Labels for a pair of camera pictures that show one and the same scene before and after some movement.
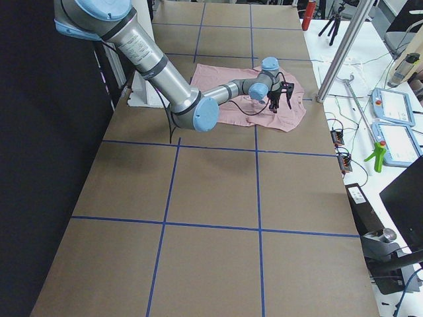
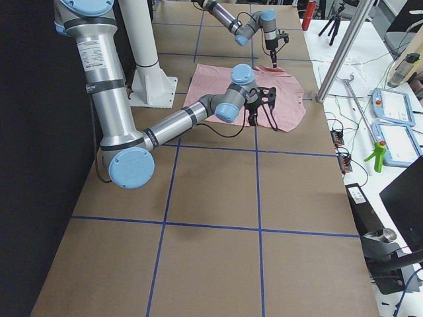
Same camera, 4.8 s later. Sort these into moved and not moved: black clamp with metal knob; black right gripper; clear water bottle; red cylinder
Moved: black right gripper
Not moved: red cylinder; black clamp with metal knob; clear water bottle
